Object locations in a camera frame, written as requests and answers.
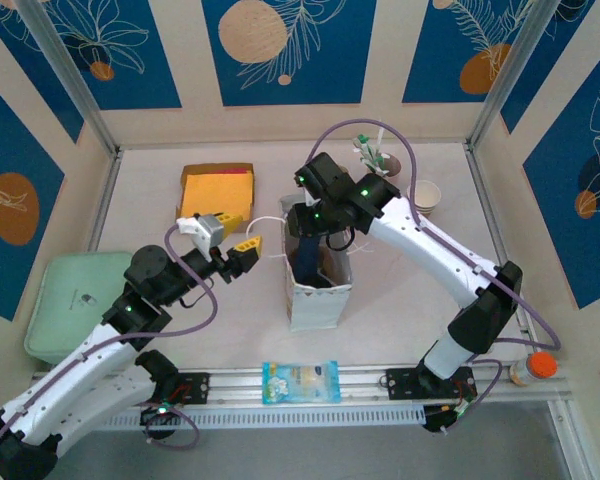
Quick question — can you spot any dark blue napkin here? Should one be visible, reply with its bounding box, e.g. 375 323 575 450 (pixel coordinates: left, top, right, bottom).
293 234 327 287

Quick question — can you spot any stack of brown paper cups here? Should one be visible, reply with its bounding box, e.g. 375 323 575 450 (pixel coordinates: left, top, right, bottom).
410 179 441 217

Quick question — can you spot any single pulp cup carrier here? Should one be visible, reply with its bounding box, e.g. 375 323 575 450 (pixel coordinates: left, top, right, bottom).
288 247 344 286

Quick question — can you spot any white paper takeout bag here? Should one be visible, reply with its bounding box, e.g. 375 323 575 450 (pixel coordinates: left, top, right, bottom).
247 194 374 334

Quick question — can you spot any yellow napkin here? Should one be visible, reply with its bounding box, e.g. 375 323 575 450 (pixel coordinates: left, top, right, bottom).
179 171 255 224

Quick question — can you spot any pink straw holder cup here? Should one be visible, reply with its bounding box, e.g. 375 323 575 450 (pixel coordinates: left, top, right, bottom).
379 154 404 180

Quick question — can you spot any brown cardboard napkin box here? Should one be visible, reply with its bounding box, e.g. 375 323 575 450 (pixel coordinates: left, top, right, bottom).
174 162 257 234

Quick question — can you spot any mint green zip case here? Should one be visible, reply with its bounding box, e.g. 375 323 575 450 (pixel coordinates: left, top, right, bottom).
23 249 136 366

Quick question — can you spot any blue wet wipes packet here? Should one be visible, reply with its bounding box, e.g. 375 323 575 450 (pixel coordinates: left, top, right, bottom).
261 359 342 406

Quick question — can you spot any orange capped bottle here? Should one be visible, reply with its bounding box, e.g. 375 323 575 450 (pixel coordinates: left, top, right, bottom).
511 351 560 389

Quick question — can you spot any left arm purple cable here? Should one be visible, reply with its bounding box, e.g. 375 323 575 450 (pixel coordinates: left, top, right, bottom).
0 224 219 471

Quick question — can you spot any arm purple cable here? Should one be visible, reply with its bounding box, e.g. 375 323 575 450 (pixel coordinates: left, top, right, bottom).
307 118 562 436
0 224 219 471

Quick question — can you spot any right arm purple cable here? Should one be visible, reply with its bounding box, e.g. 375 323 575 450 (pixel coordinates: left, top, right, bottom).
307 118 562 436

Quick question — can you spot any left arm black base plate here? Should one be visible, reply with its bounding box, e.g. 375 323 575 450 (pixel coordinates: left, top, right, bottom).
172 370 212 405

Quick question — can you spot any white slotted cable duct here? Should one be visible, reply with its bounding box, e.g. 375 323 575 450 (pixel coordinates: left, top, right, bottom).
99 403 426 432

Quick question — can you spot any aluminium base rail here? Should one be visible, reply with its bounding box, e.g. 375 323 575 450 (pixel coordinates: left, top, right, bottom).
32 363 574 401

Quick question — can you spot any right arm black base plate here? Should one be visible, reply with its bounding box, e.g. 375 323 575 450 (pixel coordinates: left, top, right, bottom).
383 366 477 402

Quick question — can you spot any aluminium frame post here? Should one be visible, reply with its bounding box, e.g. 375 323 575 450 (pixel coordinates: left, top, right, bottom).
17 0 124 156
472 0 564 146

